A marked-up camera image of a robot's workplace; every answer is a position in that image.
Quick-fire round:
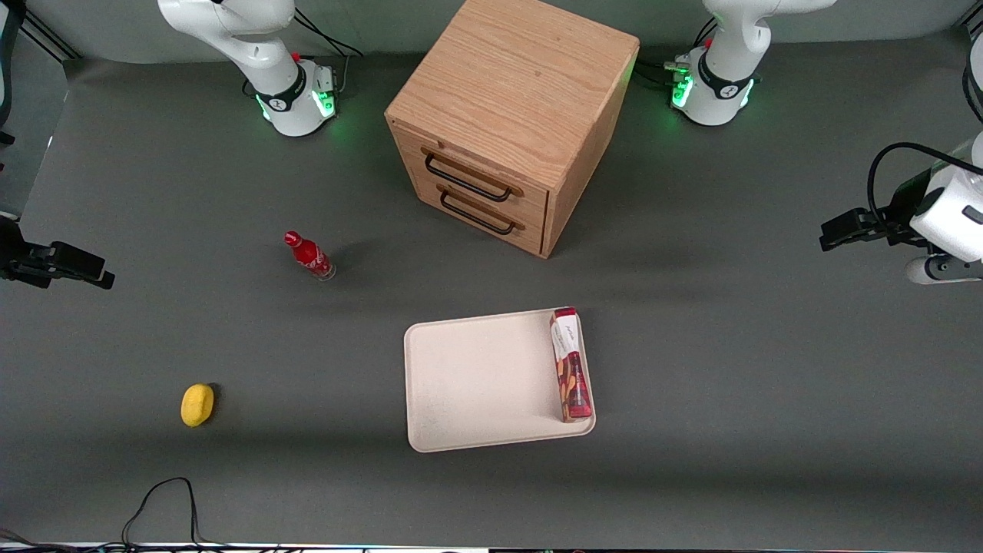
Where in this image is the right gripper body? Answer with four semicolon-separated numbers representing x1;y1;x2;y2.
0;215;24;262

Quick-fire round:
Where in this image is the red cookie box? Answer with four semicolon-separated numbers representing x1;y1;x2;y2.
549;307;594;423

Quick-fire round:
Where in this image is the beige plastic tray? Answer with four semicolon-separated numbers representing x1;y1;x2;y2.
404;307;597;453

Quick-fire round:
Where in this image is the yellow lemon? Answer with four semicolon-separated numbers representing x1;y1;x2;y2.
180;383;215;428

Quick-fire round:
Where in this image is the red cola bottle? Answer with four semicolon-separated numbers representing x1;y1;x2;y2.
283;230;337;282

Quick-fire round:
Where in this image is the wooden drawer front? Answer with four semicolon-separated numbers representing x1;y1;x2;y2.
411;171;548;258
393;127;551;230

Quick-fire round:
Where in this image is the wooden drawer cabinet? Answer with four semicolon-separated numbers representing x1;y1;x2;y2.
384;0;640;260

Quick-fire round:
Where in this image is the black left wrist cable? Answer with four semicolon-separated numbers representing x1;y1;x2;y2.
867;142;983;231

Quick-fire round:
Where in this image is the black frame rail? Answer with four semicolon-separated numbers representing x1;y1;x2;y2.
952;6;983;47
19;12;81;62

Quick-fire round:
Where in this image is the black left arm base cable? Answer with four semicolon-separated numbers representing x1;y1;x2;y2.
636;15;719;89

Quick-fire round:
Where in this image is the black arm base cable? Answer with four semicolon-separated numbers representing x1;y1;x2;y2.
636;15;719;89
294;8;364;97

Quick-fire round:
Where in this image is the black looped table cable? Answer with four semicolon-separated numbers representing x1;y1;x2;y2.
121;476;202;550

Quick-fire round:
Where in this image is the black cable bundle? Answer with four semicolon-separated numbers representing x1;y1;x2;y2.
0;528;492;553

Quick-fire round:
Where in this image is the black right arm base cable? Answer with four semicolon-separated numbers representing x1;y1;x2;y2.
294;8;364;97

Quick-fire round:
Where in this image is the black metal drawer handle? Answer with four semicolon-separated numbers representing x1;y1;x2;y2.
436;184;527;236
421;146;525;203

